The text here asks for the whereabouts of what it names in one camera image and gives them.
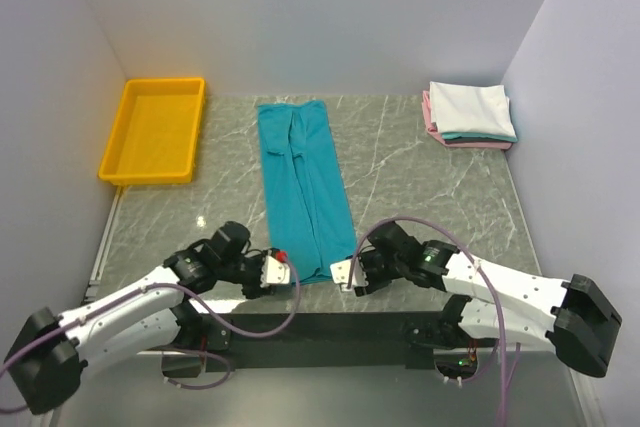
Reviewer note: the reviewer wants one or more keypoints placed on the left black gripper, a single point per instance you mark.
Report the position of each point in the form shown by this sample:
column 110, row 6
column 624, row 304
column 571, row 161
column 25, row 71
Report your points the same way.
column 255, row 287

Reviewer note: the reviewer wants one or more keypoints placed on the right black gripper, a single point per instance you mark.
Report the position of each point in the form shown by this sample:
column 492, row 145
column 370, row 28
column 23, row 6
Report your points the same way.
column 369, row 284

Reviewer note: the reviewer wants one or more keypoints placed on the teal polo t shirt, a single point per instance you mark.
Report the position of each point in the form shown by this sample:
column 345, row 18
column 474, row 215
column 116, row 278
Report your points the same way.
column 308, row 213

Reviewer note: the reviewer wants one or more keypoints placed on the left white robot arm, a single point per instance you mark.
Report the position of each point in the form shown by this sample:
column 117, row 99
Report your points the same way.
column 53, row 353

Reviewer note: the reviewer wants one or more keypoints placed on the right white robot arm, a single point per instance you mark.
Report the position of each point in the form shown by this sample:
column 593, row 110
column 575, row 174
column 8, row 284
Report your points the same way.
column 571, row 318

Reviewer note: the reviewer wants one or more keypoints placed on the black base bar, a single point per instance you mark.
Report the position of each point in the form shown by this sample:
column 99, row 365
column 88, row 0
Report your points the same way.
column 325, row 340

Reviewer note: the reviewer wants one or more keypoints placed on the teal folded t shirt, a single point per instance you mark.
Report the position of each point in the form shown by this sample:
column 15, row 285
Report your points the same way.
column 480, row 137

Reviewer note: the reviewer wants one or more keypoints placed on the yellow plastic bin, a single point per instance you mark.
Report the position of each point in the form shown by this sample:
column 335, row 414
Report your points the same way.
column 154, row 136

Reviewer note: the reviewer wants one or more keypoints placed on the pink folded t shirt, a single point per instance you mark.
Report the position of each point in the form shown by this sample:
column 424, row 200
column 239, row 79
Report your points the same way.
column 431, row 129

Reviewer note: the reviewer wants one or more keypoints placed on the white folded t shirt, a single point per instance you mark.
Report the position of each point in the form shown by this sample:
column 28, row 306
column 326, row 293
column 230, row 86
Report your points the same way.
column 462, row 109

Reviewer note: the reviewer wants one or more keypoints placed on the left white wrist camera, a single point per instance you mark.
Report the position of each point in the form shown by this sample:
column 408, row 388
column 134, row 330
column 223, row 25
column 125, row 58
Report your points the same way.
column 275, row 269

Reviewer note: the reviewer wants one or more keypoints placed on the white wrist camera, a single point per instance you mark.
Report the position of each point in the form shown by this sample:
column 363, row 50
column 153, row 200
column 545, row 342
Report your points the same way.
column 275, row 269
column 340, row 274

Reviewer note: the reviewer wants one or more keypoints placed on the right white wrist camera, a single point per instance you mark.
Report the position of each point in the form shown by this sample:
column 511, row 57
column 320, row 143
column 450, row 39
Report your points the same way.
column 340, row 274

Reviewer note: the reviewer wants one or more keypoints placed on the aluminium frame rail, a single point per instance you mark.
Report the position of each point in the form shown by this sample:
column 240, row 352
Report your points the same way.
column 588, row 403

